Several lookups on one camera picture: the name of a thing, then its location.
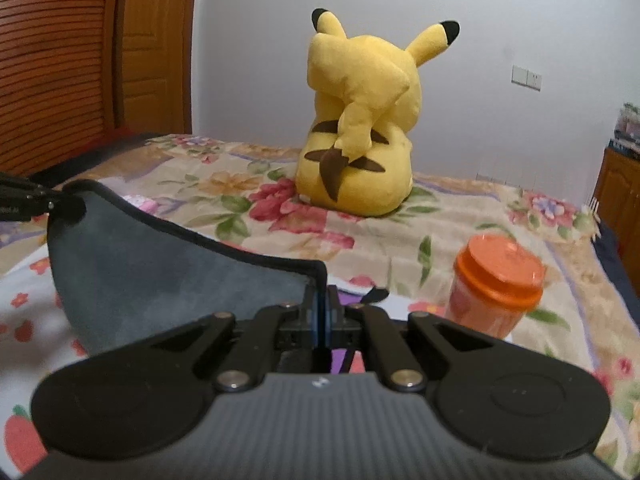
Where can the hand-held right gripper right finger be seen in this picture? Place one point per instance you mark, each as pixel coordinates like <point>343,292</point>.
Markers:
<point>327,321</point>

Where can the wooden door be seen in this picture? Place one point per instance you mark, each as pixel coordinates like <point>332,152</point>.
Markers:
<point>155,45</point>

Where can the stack of books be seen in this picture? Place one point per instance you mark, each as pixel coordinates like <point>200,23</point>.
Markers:
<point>629,127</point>

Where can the floral bed sheet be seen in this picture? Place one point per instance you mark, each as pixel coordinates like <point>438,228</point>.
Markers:
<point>280,230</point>

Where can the wooden cabinet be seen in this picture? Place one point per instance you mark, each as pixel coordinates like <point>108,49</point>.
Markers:
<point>620,195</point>

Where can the yellow plush toy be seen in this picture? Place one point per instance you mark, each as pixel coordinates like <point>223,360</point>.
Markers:
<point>360,125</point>

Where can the grey towel with black edge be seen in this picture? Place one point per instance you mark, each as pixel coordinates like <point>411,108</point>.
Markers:
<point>150,270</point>

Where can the dark blue mattress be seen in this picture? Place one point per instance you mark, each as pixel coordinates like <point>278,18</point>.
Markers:
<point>620,270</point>

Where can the orange cup with lid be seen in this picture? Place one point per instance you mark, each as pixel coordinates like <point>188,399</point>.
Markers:
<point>492,287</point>

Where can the white wall socket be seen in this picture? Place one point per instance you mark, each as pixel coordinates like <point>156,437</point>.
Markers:
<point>526,78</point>

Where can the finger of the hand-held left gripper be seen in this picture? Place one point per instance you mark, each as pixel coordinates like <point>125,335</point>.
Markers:
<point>55,204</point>

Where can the slatted wooden headboard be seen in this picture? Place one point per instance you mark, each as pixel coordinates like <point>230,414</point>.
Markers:
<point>50,60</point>

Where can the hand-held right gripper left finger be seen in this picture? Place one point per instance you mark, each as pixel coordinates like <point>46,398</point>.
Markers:
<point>313,321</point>

